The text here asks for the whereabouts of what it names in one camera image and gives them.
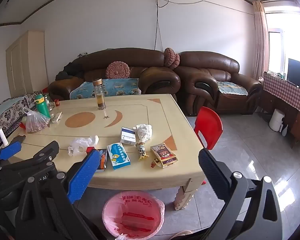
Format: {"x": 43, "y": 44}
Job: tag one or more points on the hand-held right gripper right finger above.
{"x": 212, "y": 172}

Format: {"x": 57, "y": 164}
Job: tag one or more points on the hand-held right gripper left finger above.
{"x": 83, "y": 175}

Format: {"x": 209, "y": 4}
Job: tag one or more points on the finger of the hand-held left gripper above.
{"x": 10, "y": 150}
{"x": 43, "y": 153}

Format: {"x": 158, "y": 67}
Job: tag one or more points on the dark small box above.
{"x": 103, "y": 158}

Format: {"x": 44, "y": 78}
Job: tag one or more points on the clear plastic bag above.
{"x": 81, "y": 143}

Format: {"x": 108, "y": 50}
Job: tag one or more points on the blue cartoon medicine box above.
{"x": 118, "y": 156}

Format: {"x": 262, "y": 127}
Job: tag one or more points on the white and blue medicine box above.
{"x": 128, "y": 135}

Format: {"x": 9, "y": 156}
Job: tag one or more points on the black and white wrapper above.
{"x": 141, "y": 152}

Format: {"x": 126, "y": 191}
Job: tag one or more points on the pink lined bin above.
{"x": 140, "y": 220}

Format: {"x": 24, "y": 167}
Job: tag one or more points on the white tissue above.
{"x": 143, "y": 131}

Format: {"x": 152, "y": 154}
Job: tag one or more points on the white cylinder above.
{"x": 3, "y": 137}

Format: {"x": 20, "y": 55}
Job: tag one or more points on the small red object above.
{"x": 22, "y": 125}

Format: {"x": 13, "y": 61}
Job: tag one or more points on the plastic bag of nuts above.
{"x": 36, "y": 123}

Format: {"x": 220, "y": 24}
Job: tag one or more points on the white remote control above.
{"x": 57, "y": 117}

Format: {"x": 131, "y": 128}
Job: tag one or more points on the patterned bench cover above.
{"x": 12, "y": 110}

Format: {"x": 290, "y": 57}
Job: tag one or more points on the red plastic chair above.
{"x": 208, "y": 126}

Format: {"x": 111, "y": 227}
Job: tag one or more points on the green bottle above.
{"x": 42, "y": 106}

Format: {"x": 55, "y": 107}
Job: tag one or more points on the glass mug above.
{"x": 50, "y": 102}

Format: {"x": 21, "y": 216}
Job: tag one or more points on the small red container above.
{"x": 56, "y": 102}

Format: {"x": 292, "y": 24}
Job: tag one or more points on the glass bottle with gold lid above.
{"x": 100, "y": 95}

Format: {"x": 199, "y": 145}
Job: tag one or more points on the white cylindrical appliance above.
{"x": 276, "y": 120}

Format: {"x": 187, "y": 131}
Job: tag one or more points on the small white bottle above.
{"x": 284, "y": 130}

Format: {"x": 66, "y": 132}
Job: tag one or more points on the blue armchair seat cover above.
{"x": 231, "y": 88}

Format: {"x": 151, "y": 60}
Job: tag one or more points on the cream wardrobe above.
{"x": 26, "y": 65}

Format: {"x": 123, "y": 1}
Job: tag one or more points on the dark clothes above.
{"x": 68, "y": 70}

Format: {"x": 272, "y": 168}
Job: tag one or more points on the beige wooden table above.
{"x": 140, "y": 105}

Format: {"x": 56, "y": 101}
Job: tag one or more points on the brown wooden cabinet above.
{"x": 293, "y": 122}

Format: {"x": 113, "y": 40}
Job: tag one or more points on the blue floral sofa cover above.
{"x": 120, "y": 86}

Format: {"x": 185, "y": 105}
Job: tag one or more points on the brown leather armchair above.
{"x": 215, "y": 65}

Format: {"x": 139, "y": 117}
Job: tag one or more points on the large round pink cushion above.
{"x": 117, "y": 70}

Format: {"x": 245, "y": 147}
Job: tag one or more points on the red checkered cloth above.
{"x": 287, "y": 91}

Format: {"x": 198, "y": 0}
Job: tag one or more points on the brown leather sofa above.
{"x": 130, "y": 60}

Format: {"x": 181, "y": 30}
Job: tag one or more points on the black monitor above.
{"x": 298, "y": 73}

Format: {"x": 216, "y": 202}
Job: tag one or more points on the beige curtain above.
{"x": 260, "y": 37}

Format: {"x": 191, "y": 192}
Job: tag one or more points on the window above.
{"x": 281, "y": 25}

